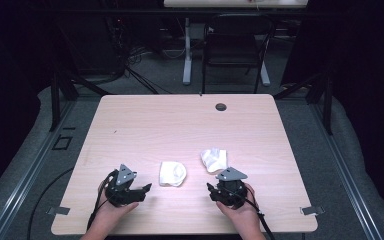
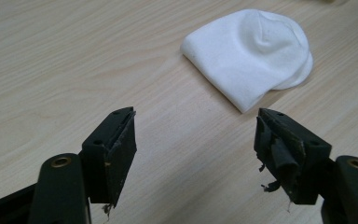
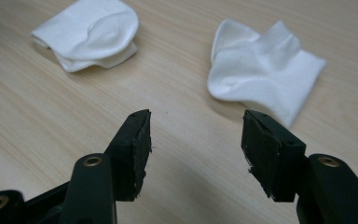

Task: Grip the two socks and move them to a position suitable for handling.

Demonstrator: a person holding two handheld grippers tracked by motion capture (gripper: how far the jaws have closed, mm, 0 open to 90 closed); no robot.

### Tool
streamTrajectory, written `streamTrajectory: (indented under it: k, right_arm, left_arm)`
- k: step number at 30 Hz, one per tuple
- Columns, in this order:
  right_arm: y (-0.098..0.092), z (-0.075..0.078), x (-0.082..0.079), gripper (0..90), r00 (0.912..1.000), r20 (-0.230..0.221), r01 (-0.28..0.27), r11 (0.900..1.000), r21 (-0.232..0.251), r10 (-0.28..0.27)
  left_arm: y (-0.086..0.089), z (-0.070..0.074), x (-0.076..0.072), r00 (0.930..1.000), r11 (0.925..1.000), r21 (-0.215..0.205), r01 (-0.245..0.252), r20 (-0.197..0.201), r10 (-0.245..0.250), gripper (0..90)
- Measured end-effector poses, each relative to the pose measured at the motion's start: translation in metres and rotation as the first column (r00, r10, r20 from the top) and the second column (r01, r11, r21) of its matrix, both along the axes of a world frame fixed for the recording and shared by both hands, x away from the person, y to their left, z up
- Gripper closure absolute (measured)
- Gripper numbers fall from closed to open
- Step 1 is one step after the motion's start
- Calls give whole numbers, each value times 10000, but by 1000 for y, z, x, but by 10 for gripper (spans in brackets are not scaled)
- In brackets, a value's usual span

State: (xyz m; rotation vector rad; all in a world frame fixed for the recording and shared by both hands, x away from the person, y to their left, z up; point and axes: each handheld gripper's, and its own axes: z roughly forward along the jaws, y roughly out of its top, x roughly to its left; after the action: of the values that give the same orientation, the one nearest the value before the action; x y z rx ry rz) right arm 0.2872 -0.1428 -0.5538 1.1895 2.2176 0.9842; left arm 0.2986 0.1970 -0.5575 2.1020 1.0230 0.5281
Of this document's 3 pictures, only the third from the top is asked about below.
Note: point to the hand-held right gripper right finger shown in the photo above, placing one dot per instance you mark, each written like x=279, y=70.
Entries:
x=273, y=155

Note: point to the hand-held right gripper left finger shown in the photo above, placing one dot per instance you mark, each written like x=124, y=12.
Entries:
x=127, y=155

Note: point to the white ankle sock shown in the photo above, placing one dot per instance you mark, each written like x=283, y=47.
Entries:
x=261, y=74
x=84, y=31

